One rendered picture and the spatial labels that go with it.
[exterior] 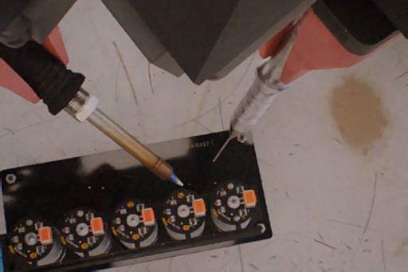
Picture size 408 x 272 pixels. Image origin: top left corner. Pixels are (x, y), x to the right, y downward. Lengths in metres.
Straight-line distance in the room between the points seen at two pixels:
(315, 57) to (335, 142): 0.26
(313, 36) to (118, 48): 0.30
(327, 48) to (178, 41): 0.09
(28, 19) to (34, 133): 0.28
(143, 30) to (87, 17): 0.37
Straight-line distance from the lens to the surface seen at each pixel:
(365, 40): 0.23
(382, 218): 0.50
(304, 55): 0.26
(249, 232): 0.43
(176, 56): 0.15
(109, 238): 0.46
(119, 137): 0.39
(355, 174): 0.51
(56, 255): 0.45
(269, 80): 0.31
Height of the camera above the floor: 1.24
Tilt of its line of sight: 74 degrees down
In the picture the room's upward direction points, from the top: 3 degrees clockwise
